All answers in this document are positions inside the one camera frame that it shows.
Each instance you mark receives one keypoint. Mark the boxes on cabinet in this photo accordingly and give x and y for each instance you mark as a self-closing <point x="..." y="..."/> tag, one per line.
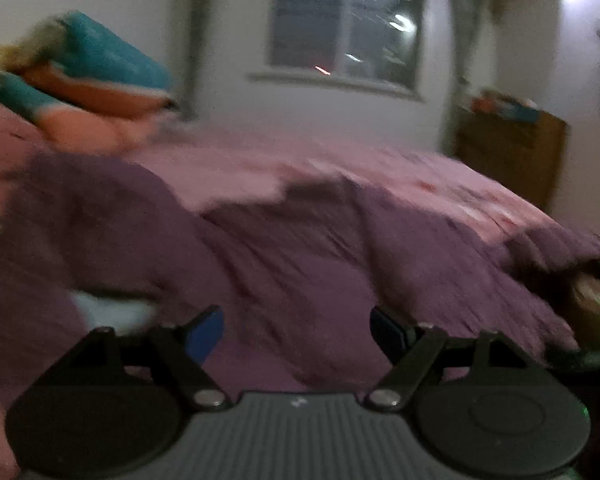
<point x="505" y="105"/>

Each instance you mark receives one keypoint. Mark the window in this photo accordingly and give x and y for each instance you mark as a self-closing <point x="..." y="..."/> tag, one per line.
<point x="347" y="20"/>

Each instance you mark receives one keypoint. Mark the grey curtain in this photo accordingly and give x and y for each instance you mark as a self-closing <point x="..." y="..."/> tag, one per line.
<point x="187" y="35"/>
<point x="465" y="45"/>

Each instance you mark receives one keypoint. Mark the pink folded quilt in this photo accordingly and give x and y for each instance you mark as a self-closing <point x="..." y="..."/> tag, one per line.
<point x="5" y="145"/>

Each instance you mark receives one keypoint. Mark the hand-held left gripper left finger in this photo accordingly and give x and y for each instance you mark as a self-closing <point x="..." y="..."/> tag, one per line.
<point x="206" y="331"/>

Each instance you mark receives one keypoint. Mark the purple quilted duvet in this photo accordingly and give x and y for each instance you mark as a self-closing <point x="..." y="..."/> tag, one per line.
<point x="305" y="260"/>

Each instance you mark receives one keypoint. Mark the light blue blanket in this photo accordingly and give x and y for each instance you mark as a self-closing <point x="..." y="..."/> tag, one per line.
<point x="112" y="312"/>

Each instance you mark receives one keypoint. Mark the wooden cabinet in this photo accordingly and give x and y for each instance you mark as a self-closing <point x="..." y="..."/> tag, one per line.
<point x="510" y="155"/>

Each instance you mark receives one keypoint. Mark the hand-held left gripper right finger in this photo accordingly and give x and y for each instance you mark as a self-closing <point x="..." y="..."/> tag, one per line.
<point x="386" y="331"/>

